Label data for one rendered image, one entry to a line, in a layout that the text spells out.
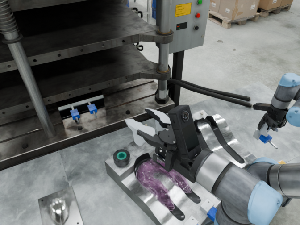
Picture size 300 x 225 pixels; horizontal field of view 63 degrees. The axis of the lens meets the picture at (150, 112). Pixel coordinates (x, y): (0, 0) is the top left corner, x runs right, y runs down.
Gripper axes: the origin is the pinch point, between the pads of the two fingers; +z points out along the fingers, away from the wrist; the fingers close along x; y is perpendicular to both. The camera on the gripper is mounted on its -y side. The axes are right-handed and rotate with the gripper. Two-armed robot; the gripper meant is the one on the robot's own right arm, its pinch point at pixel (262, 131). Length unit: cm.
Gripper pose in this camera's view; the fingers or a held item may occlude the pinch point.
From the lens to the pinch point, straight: 139.0
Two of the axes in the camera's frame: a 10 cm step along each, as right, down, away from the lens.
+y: 4.5, 6.0, -6.6
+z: 0.0, 7.4, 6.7
